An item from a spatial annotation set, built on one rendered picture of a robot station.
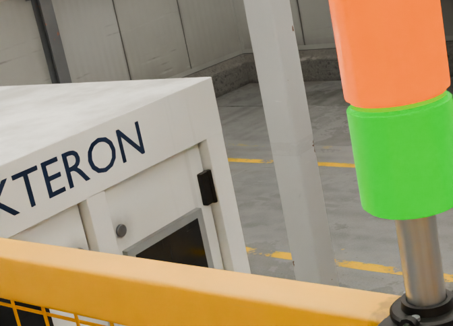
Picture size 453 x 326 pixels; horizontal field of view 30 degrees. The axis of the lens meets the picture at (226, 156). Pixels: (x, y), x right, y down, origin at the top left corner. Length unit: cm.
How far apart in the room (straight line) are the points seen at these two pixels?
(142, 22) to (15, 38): 192
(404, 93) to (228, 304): 19
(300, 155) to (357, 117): 267
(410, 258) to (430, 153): 6
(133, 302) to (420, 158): 25
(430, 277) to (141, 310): 22
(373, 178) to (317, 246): 279
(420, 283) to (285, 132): 263
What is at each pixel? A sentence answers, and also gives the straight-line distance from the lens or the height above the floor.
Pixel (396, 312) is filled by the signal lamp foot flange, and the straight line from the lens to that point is 45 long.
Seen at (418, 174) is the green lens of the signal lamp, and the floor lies 218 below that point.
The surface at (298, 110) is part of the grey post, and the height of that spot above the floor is 160.
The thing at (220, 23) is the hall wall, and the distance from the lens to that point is 1186.
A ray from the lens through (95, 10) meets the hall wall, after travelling 1030.
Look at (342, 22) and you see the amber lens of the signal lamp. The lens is 39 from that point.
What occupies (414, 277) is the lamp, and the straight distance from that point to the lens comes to 43.
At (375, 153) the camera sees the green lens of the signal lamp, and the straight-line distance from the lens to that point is 40.
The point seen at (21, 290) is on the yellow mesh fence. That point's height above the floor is 207.
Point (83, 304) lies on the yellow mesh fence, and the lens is 62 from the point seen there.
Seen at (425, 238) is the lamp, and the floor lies 214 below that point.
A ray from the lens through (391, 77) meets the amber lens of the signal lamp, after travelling 38.
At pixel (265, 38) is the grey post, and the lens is 299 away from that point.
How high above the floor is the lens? 231
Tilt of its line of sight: 16 degrees down
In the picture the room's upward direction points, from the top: 11 degrees counter-clockwise
